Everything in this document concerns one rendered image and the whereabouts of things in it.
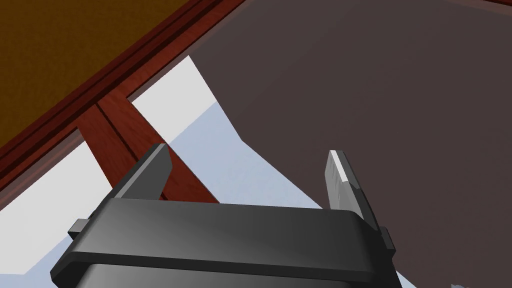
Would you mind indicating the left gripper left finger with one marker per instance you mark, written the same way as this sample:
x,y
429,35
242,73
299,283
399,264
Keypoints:
x,y
148,176

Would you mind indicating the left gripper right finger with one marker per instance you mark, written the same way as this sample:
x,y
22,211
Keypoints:
x,y
347,188

